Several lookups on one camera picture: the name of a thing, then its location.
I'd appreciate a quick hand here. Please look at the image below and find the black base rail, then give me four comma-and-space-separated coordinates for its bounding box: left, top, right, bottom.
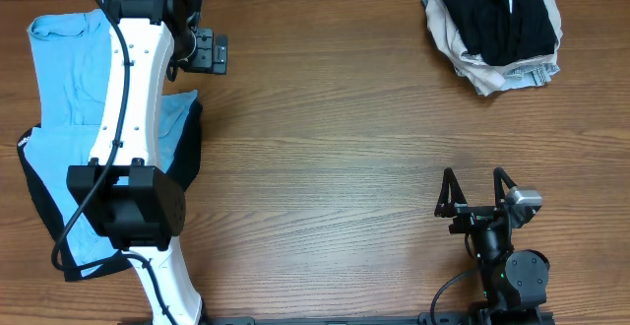
117, 309, 556, 325

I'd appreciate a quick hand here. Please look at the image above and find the black t-shirt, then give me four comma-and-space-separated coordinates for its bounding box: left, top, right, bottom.
443, 0, 556, 66

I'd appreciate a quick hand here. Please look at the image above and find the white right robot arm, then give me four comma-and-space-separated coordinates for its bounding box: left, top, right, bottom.
428, 167, 554, 324

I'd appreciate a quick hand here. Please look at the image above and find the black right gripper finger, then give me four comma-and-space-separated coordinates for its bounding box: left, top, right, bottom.
434, 167, 467, 218
493, 167, 516, 207

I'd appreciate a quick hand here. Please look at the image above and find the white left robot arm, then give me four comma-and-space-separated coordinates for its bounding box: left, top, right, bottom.
61, 0, 227, 324

